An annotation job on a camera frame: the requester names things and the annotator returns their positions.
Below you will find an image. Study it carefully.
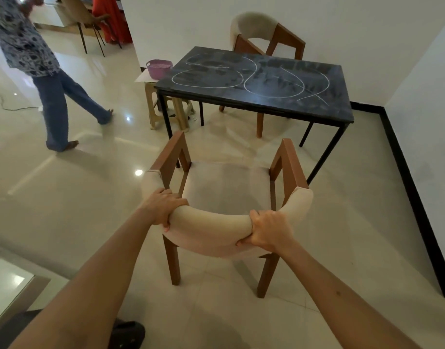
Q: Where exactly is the person's left hand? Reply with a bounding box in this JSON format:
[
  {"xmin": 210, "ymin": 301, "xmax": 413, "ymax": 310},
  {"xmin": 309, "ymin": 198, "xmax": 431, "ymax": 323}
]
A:
[{"xmin": 142, "ymin": 188, "xmax": 190, "ymax": 233}]

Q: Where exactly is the person's right hand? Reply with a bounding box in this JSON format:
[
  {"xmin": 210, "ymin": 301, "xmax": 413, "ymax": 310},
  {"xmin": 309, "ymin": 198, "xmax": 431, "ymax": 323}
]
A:
[{"xmin": 236, "ymin": 209, "xmax": 296, "ymax": 255}]

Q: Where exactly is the beige cushioned wooden chair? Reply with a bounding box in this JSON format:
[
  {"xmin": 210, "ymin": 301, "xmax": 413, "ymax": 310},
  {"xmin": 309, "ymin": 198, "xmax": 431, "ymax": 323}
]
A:
[
  {"xmin": 219, "ymin": 12, "xmax": 307, "ymax": 139},
  {"xmin": 141, "ymin": 130, "xmax": 314, "ymax": 299}
]

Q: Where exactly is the person's left forearm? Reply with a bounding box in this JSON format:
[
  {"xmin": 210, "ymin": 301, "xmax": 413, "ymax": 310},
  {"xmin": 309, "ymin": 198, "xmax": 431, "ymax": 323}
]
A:
[{"xmin": 8, "ymin": 205, "xmax": 161, "ymax": 349}]

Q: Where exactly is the person's right forearm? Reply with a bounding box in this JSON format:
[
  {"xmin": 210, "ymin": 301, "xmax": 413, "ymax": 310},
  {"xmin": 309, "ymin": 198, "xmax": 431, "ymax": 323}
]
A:
[{"xmin": 279, "ymin": 238, "xmax": 423, "ymax": 349}]

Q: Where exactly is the beige plastic stool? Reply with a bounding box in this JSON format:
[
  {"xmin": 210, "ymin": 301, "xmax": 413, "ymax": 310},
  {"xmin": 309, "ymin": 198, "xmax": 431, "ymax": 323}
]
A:
[{"xmin": 144, "ymin": 82, "xmax": 196, "ymax": 133}]

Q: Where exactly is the black object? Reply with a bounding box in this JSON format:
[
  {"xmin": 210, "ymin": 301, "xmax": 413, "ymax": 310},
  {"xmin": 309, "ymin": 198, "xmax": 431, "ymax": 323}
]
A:
[{"xmin": 0, "ymin": 309, "xmax": 146, "ymax": 349}]

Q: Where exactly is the purple plastic basket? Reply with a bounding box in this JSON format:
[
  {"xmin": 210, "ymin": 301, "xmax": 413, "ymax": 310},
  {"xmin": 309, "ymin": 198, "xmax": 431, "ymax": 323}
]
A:
[{"xmin": 146, "ymin": 59, "xmax": 173, "ymax": 80}]

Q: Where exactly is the black marble table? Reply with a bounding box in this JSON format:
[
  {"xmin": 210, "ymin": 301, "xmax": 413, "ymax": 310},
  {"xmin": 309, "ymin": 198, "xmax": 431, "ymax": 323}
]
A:
[{"xmin": 154, "ymin": 46, "xmax": 355, "ymax": 186}]

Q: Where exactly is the white glass-top table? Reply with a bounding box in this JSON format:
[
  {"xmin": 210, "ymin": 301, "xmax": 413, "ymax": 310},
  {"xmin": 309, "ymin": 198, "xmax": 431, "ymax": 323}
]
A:
[{"xmin": 0, "ymin": 250, "xmax": 51, "ymax": 330}]

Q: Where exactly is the red hanging cloth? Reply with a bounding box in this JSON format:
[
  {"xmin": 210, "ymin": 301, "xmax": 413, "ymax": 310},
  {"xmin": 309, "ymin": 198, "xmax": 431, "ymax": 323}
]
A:
[{"xmin": 91, "ymin": 0, "xmax": 133, "ymax": 45}]

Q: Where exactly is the thin black floor cable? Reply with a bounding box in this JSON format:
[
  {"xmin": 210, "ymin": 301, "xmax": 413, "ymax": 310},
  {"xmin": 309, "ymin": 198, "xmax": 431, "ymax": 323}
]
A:
[{"xmin": 0, "ymin": 91, "xmax": 41, "ymax": 111}]

